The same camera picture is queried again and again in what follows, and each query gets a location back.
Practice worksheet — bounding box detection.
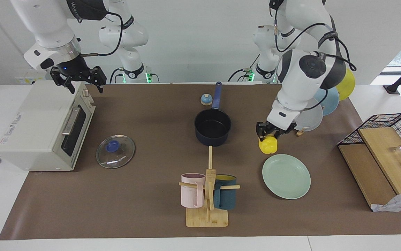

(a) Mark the glass lid with blue knob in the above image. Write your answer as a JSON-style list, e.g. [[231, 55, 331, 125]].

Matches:
[[96, 135, 135, 169]]

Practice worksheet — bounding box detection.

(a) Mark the grey plate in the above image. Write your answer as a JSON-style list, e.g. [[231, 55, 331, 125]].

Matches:
[[293, 98, 324, 132]]

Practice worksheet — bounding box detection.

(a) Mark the green plate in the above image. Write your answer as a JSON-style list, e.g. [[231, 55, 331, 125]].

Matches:
[[262, 154, 311, 200]]

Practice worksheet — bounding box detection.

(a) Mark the light blue plate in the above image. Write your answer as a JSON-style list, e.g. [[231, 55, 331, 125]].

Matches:
[[314, 87, 340, 116]]

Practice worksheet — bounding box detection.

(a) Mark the yellow plate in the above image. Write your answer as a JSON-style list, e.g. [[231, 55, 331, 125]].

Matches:
[[335, 68, 356, 101]]

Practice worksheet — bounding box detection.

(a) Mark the beige toaster oven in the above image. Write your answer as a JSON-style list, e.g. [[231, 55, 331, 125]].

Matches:
[[0, 81, 96, 172]]

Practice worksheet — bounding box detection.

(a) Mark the dark teal mug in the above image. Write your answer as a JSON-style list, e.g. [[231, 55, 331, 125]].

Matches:
[[214, 175, 237, 210]]

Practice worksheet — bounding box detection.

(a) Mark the pink mug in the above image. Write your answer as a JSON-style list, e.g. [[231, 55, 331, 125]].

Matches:
[[181, 173, 206, 208]]

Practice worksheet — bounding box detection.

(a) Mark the wooden mug tree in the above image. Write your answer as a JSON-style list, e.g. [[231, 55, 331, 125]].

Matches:
[[179, 146, 240, 228]]

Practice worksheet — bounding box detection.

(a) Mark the brown table mat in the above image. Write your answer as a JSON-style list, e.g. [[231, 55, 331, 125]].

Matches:
[[0, 84, 401, 240]]

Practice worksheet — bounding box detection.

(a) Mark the marbled white paper strip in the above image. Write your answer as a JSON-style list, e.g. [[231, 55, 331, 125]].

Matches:
[[371, 189, 401, 212]]

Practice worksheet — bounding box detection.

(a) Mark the black base cable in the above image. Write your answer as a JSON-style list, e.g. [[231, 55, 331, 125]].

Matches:
[[228, 54, 257, 83], [109, 67, 125, 84]]

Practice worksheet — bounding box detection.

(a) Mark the dark pot with purple handle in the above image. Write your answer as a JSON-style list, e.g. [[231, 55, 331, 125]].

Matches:
[[194, 82, 232, 146]]

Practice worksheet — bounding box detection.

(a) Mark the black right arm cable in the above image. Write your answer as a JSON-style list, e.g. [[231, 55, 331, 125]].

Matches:
[[66, 9, 124, 57]]

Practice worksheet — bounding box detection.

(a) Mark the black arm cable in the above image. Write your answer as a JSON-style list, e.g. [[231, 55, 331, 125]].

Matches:
[[66, 9, 124, 57], [270, 0, 358, 107]]

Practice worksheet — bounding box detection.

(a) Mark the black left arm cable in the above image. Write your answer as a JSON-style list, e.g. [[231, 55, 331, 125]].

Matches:
[[270, 0, 358, 107]]

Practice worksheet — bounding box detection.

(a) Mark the wooden wire basket shelf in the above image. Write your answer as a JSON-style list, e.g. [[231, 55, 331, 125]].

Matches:
[[338, 127, 401, 210]]

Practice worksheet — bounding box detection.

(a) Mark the black wire basket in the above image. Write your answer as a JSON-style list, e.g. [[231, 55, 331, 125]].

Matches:
[[338, 113, 401, 159]]

